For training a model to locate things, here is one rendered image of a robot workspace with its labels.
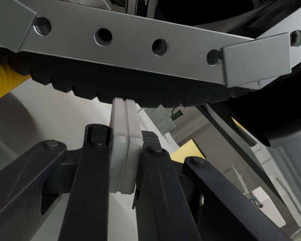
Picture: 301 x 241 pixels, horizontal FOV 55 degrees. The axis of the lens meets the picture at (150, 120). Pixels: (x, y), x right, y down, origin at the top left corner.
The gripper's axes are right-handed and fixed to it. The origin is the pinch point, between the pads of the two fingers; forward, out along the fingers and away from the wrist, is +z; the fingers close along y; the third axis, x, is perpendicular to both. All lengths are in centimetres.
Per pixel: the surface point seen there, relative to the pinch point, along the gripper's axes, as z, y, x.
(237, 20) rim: 15.7, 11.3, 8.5
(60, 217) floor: 90, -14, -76
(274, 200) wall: 774, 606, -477
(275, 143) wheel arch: 17.0, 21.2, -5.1
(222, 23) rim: 15.7, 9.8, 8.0
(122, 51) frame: 7.2, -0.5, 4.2
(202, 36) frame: 7.2, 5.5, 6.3
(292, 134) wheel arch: 16.9, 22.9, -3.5
